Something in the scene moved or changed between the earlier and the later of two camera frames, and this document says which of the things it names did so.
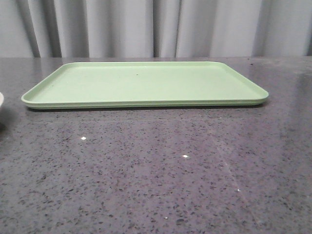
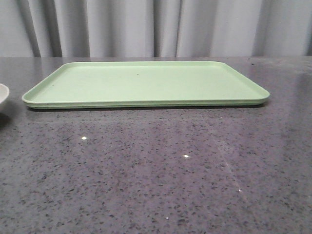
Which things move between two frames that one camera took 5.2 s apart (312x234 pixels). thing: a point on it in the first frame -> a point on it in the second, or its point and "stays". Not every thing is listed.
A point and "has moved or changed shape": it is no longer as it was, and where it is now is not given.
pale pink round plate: x=2 y=99 has moved or changed shape
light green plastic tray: x=133 y=84 stays
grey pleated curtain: x=42 y=29 stays
